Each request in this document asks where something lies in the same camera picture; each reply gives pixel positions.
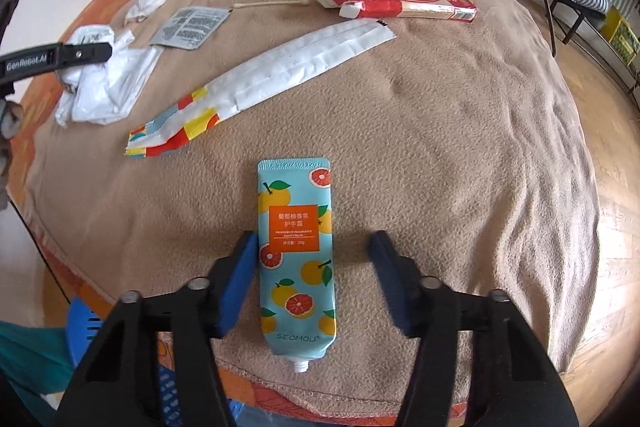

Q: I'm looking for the white plastic bag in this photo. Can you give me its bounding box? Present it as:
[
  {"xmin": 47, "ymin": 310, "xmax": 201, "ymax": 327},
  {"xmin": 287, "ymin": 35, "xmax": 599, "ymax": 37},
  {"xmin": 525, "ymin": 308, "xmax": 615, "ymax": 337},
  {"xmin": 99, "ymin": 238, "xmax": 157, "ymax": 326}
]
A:
[{"xmin": 55, "ymin": 25, "xmax": 162, "ymax": 128}]

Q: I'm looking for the long white colourful wrapper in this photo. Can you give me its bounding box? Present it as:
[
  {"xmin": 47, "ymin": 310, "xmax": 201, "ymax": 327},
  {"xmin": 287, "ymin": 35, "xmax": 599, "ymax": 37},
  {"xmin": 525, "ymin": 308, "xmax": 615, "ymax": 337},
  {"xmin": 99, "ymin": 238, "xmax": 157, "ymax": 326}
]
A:
[{"xmin": 125, "ymin": 18, "xmax": 395, "ymax": 157}]

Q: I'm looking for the fruit print hand cream tube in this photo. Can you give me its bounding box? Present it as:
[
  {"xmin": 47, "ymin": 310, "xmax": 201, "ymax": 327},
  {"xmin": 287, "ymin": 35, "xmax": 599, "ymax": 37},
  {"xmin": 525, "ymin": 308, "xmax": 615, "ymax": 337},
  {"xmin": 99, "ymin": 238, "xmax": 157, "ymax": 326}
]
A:
[{"xmin": 257, "ymin": 157, "xmax": 337, "ymax": 374}]

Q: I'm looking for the blue plastic waste basket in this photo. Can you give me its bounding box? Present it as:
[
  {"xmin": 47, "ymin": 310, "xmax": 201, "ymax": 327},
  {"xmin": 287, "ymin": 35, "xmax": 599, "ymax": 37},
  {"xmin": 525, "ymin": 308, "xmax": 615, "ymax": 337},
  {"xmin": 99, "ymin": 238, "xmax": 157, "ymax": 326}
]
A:
[{"xmin": 53, "ymin": 295, "xmax": 236, "ymax": 426}]

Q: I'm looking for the teal plastic stool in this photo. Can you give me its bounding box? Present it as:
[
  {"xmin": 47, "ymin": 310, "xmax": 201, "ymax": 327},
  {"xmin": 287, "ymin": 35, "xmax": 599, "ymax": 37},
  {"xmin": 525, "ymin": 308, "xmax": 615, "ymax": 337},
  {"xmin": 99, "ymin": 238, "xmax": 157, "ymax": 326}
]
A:
[{"xmin": 1, "ymin": 321, "xmax": 75, "ymax": 426}]

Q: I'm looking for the cotton swab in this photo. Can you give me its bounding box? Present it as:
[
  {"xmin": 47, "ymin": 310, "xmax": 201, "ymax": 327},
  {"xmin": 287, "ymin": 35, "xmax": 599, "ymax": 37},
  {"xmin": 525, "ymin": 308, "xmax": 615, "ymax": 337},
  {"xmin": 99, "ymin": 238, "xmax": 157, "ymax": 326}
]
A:
[{"xmin": 231, "ymin": 0, "xmax": 310, "ymax": 10}]

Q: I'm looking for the beige fleece blanket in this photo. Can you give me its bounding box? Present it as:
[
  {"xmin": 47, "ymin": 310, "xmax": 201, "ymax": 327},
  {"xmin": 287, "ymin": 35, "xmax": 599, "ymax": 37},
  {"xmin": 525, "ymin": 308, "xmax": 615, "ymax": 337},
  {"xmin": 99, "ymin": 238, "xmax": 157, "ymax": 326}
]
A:
[{"xmin": 10, "ymin": 0, "xmax": 599, "ymax": 421}]

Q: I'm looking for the yellow crate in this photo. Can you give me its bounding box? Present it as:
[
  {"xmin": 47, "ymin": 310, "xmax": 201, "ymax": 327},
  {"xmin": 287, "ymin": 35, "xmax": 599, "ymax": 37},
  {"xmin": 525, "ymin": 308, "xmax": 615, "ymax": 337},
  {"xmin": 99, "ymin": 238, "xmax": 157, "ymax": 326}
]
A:
[{"xmin": 600, "ymin": 6, "xmax": 639, "ymax": 66}]

